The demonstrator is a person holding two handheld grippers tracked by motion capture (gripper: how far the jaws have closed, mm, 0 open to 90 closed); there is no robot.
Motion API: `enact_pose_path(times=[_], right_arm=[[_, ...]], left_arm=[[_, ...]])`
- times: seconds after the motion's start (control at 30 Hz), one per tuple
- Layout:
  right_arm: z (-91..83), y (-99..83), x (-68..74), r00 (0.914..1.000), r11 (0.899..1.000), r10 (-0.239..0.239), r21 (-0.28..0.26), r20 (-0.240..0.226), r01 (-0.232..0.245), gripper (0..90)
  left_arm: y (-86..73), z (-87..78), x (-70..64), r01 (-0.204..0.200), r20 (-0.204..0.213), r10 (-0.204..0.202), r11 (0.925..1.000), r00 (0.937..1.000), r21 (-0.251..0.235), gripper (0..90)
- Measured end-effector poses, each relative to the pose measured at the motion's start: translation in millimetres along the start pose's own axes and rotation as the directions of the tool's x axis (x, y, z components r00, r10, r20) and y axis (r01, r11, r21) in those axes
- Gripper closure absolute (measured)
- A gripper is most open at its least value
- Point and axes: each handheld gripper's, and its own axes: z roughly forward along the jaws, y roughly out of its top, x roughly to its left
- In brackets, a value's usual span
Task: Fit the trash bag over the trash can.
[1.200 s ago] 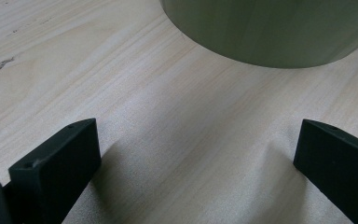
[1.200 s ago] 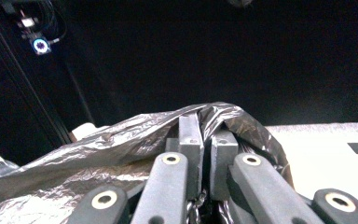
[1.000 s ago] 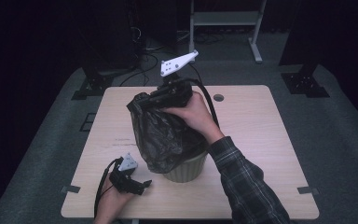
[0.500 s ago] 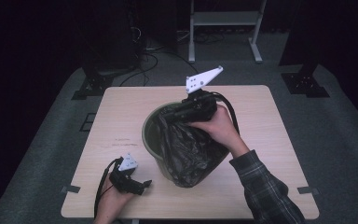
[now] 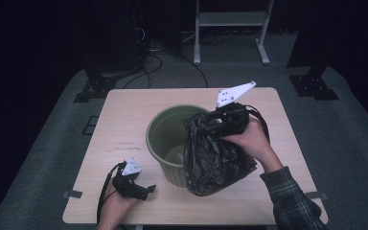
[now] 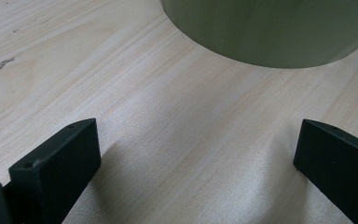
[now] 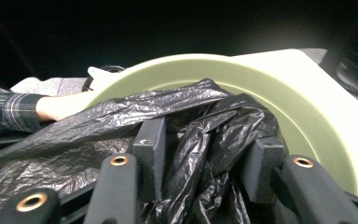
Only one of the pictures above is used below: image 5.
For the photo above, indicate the black stand base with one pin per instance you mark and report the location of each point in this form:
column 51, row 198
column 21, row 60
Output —
column 96, row 87
column 313, row 86

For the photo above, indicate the white metal stand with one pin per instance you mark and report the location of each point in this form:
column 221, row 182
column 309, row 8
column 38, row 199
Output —
column 230, row 18

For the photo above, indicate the person's right hand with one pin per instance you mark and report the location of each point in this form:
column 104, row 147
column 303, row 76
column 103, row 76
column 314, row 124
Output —
column 255, row 143

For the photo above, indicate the black tape rectangle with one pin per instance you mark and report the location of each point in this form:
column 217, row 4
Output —
column 84, row 126

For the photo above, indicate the person's left hand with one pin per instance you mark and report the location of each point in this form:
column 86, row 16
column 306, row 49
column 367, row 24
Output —
column 115, row 207

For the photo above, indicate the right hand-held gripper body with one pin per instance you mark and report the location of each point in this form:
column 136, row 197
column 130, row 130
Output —
column 233, row 119

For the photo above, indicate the black plastic garbage bag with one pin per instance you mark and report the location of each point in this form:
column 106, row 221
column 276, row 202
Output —
column 207, row 159

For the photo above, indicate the green plastic trash bin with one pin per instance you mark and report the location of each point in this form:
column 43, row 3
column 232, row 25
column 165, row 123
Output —
column 166, row 131

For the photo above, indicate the grey tape strip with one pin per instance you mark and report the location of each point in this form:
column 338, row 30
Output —
column 73, row 194
column 317, row 195

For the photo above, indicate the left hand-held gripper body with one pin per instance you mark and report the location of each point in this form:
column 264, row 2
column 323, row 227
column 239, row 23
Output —
column 129, row 188

